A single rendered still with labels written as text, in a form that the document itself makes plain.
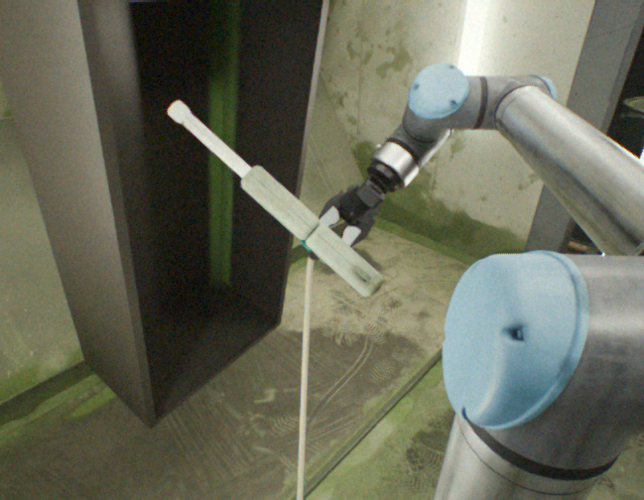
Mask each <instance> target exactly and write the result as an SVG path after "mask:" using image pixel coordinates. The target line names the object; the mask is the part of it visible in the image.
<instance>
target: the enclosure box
mask: <svg viewBox="0 0 644 500"><path fill-rule="evenodd" d="M328 6H329V0H0V75H1V78H2V81H3V85H4V88H5V92H6V95H7V98H8V102H9V105H10V109H11V112H12V115H13V119H14V122H15V126H16V129H17V132H18V136H19V139H20V143H21V146H22V149H23V153H24V156H25V160H26V163H27V166H28V170H29V173H30V177H31V180H32V183H33V187H34V190H35V194H36V197H37V200H38V204H39V207H40V210H41V214H42V217H43V220H44V223H45V226H46V230H47V233H48V237H49V240H50V243H51V247H52V250H53V254H54V257H55V260H56V264H57V267H58V271H59V274H60V277H61V281H62V284H63V288H64V293H65V297H66V300H67V304H68V307H69V310H70V314H71V317H72V321H73V324H74V327H75V331H76V334H77V337H78V341H79V344H80V348H81V351H82V354H83V358H84V361H85V363H86V364H87V365H88V366H89V367H90V368H91V369H92V370H93V371H94V372H95V373H96V374H97V376H98V377H99V378H100V379H101V380H102V381H103V382H104V383H105V384H106V385H107V386H108V387H109V388H110V389H111V390H112V391H113V392H114V393H115V394H116V395H117V396H118V397H119V398H120V399H121V400H122V401H123V402H124V403H125V404H126V406H127V407H128V408H129V409H130V410H131V411H132V412H133V413H134V414H135V415H136V416H137V417H138V418H139V419H140V420H141V421H142V422H143V423H144V424H145V425H146V426H147V427H148V428H149V429H151V428H152V427H153V426H155V425H156V424H157V423H158V422H160V421H161V420H162V419H163V418H165V417H166V416H167V415H168V414H170V413H171V412H172V411H173V410H174V409H176V408H177V407H178V406H179V405H181V404H182V403H183V402H184V401H186V400H187V399H188V398H189V397H191V396H192V395H193V394H194V393H196V392H197V391H198V390H199V389H201V388H202V387H203V386H204V385H206V384H207V383H208V382H209V381H211V380H212V379H213V378H214V377H215V376H217V375H218V374H219V373H220V372H222V371H223V370H224V369H225V368H227V367H228V366H229V365H230V364H232V363H233V362H234V361H235V360H237V359H238V358H239V357H240V356H242V355H243V354H244V353H245V352H247V351H248V350H249V349H250V348H251V347H253V346H254V345H255V344H256V343H258V342H259V341H260V340H261V339H263V338H264V337H265V336H266V335H268V334H269V333H270V332H271V331H273V330H274V329H275V328H276V327H278V326H279V325H280V324H281V320H282V313H283V307H284V300H285V295H286V288H287V281H288V275H289V268H290V262H291V255H292V248H293V242H294V234H293V233H292V232H291V231H289V230H288V229H287V228H286V227H285V226H284V225H283V224H282V223H281V222H279V221H278V220H277V219H276V218H275V217H274V216H273V215H272V214H271V213H269V212H268V211H267V210H266V209H265V208H264V207H263V206H262V205H260V204H259V203H258V202H257V201H256V200H255V199H254V198H253V197H252V196H250V195H249V194H248V193H247V192H246V191H245V190H244V189H243V188H242V187H240V185H241V180H242V178H241V177H240V176H239V175H238V174H237V173H236V172H235V171H233V170H232V169H231V168H230V167H229V166H228V165H227V164H226V163H225V162H223V161H222V160H221V159H220V158H219V157H218V156H217V155H216V154H215V153H213V152H212V151H211V150H210V149H209V148H208V147H207V146H206V145H205V144H204V143H203V142H202V141H201V140H200V139H199V138H198V137H197V136H196V135H194V134H193V133H192V132H191V131H190V130H189V129H188V128H187V127H186V126H184V125H183V124H182V123H179V122H177V121H176V120H174V119H173V118H172V117H171V116H170V115H169V114H168V110H169V108H170V106H171V105H172V104H173V103H174V102H176V101H181V102H182V103H183V104H184V105H185V106H186V107H187V108H188V109H189V110H190V112H191V114H192V115H193V116H194V117H195V118H196V119H197V120H198V121H199V122H201V123H202V124H203V125H204V126H205V127H206V128H207V129H208V130H209V131H210V132H212V133H213V134H214V135H215V136H216V137H217V138H218V139H219V140H220V141H222V142H223V143H224V144H225V145H226V146H227V147H228V148H229V149H230V150H232V151H233V152H234V153H235V154H236V155H237V156H238V157H239V158H240V159H242V160H243V161H244V162H245V163H246V164H247V165H248V166H249V167H250V168H253V167H255V166H260V167H262V168H263V169H264V170H265V171H266V172H267V173H268V174H269V175H271V176H272V177H273V178H274V179H275V180H276V181H277V182H278V183H279V184H280V185H282V186H283V187H284V188H285V189H286V190H287V191H288V192H289V193H291V194H292V195H293V196H294V197H295V198H296V199H297V200H298V201H300V195H301V189H302V182H303V176H304V169H305V162H306V156H307V149H308V144H309V137H310V130H311V124H312V117H313V110H314V104H315V97H316V91H317V84H318V77H319V71H320V64H321V58H322V45H323V39H324V32H325V25H326V19H327V12H328Z"/></svg>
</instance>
